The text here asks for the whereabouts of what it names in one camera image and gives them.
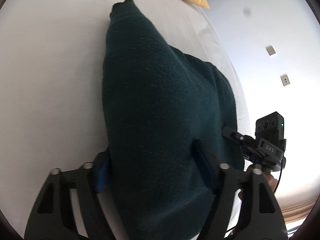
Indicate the dark green knit sweater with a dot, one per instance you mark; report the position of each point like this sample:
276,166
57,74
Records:
156,101

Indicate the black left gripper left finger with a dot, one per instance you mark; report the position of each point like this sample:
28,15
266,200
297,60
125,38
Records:
100,170

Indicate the bed with white sheet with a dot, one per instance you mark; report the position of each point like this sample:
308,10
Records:
52,53

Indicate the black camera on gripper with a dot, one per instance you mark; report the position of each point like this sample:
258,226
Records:
270,127

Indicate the wall socket plate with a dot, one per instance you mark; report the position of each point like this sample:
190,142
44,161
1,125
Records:
285,80

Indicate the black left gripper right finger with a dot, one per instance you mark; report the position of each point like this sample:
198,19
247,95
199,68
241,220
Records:
208,171

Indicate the person's right hand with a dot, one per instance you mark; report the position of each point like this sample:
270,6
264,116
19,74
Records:
272,182

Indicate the wall switch plate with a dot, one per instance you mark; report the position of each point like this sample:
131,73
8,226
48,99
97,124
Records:
270,50

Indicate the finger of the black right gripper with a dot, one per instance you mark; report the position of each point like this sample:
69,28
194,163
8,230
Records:
232,135

